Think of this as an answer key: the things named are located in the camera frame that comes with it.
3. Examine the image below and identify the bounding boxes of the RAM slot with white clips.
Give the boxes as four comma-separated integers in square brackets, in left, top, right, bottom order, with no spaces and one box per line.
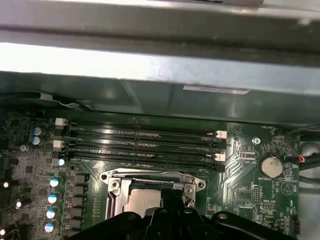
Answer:
[55,117,228,140]
[53,139,227,162]

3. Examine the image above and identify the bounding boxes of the grey square inductor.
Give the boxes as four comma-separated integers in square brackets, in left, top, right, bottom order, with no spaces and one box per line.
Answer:
[74,173,90,184]
[68,218,85,230]
[71,196,88,208]
[73,184,89,196]
[70,207,86,219]

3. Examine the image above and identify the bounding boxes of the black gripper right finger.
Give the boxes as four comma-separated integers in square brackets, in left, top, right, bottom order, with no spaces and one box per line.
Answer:
[174,189,292,240]

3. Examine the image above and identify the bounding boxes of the black cable with white tag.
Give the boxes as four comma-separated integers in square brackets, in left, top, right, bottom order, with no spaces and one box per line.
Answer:
[0,91,96,111]

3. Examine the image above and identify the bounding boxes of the thin metal locking lever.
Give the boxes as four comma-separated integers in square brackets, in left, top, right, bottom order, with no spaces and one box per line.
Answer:
[107,168,198,180]

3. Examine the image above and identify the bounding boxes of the metal socket cover frame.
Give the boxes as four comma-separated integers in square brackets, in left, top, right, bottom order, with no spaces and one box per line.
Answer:
[106,177,198,222]

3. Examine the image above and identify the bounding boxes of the square silver CPU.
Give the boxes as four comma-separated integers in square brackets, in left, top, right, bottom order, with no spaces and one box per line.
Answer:
[124,187,165,221]

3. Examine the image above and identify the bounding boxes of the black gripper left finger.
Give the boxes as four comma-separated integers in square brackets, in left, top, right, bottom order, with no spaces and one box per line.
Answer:
[66,189,179,240]

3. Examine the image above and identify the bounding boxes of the silver coin battery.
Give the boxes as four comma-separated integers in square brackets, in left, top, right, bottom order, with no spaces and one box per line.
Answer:
[261,155,283,178]

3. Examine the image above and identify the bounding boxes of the black and grey PC case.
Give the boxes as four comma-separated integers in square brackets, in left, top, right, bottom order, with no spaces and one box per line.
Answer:
[0,0,320,240]

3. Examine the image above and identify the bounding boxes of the green motherboard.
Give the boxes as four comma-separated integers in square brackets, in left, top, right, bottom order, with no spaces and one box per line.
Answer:
[0,109,302,240]

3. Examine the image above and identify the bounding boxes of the black fan cable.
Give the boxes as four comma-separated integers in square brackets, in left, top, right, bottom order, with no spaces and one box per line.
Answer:
[283,124,320,161]

